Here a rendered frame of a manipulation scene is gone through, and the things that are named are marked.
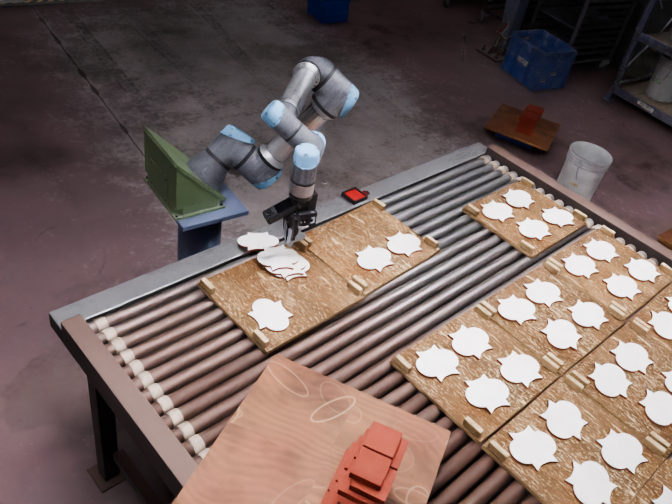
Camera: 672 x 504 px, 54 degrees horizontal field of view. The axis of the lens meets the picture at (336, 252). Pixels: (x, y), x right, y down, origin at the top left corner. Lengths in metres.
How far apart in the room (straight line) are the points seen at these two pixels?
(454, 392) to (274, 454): 0.61
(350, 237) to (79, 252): 1.75
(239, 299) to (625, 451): 1.20
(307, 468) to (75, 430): 1.52
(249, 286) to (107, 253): 1.66
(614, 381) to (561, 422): 0.28
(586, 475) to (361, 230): 1.11
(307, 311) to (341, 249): 0.34
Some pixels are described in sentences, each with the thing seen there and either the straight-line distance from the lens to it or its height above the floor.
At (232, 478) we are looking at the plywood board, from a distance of 1.57.
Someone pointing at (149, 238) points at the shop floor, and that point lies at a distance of 3.76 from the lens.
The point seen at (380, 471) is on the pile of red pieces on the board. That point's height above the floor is 1.24.
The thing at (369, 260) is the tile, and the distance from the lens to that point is 2.29.
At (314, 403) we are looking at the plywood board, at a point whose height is 1.04.
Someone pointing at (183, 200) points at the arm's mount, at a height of 0.95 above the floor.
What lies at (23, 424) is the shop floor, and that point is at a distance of 3.00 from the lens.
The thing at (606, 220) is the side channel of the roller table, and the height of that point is 0.95.
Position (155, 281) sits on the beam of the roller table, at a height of 0.91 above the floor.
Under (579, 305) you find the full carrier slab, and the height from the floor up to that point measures 0.95.
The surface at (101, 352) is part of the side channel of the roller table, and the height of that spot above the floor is 0.95.
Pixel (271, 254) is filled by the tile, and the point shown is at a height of 0.97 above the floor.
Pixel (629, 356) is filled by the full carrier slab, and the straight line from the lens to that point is 2.35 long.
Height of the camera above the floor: 2.39
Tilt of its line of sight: 39 degrees down
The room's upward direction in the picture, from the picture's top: 12 degrees clockwise
